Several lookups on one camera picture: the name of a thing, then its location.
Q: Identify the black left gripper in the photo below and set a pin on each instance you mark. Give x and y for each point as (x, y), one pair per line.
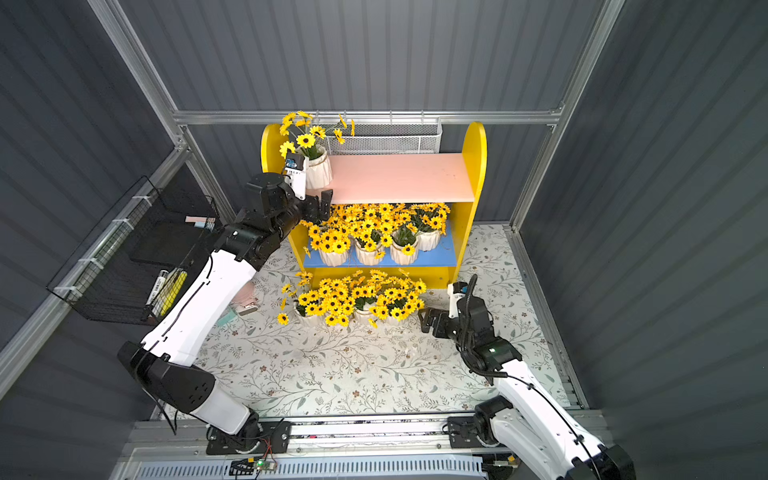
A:
(310, 207)

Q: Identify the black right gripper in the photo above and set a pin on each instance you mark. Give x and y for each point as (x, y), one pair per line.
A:
(444, 322)

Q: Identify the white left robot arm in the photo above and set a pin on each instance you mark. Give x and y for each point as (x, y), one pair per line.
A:
(163, 363)

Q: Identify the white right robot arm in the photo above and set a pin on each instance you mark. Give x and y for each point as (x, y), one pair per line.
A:
(522, 416)

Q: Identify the yellow wooden shelf unit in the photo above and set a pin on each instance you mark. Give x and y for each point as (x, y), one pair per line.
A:
(456, 179)

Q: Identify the pink metal marker bucket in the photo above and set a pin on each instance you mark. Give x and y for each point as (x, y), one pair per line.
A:
(245, 301)

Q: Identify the pink and blue sticky notes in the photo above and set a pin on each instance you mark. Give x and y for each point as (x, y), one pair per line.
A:
(207, 223)

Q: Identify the mint green alarm clock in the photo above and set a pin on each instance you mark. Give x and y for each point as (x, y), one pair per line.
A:
(226, 318)

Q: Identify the white marker in basket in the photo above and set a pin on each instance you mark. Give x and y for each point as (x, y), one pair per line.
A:
(157, 286)

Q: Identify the yellow book in basket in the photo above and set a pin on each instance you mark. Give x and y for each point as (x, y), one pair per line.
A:
(169, 290)

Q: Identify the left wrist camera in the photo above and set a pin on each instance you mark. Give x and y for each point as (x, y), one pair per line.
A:
(295, 174)

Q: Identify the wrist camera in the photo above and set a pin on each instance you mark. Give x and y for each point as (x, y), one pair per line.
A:
(295, 174)
(456, 293)

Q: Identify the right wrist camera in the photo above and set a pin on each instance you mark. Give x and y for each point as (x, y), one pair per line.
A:
(456, 293)

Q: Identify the white wire wall basket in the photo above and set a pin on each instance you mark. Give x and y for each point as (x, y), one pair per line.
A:
(387, 138)

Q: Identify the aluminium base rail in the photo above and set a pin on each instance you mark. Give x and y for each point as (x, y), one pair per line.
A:
(313, 436)

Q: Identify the black wire wall basket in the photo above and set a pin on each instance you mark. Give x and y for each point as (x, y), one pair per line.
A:
(111, 281)

